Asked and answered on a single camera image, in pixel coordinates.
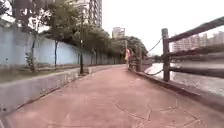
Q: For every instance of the person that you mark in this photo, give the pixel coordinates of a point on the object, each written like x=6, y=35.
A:
x=127, y=55

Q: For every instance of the distant building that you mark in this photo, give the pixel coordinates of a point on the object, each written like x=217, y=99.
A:
x=118, y=32

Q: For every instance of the red paved path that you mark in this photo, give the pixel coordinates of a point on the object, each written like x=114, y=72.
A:
x=113, y=100

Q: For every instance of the tall building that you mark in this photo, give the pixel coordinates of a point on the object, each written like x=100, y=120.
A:
x=95, y=11

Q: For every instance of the row of trees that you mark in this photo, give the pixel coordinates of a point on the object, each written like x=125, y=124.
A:
x=66, y=23

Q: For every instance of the concrete kerb under fence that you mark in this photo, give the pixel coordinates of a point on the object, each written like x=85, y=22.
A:
x=186, y=90

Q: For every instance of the row of distant buildings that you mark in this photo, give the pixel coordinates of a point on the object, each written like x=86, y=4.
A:
x=193, y=41

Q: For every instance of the river water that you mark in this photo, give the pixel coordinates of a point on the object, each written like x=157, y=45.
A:
x=200, y=82

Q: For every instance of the lamp post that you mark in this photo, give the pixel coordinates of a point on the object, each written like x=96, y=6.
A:
x=81, y=50

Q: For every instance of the wooden post and rail fence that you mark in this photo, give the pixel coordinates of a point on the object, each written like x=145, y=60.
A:
x=165, y=53

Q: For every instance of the low concrete wall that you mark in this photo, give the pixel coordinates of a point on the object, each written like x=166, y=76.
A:
x=26, y=88

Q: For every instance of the pale blue wall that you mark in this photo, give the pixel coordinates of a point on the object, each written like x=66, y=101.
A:
x=16, y=50

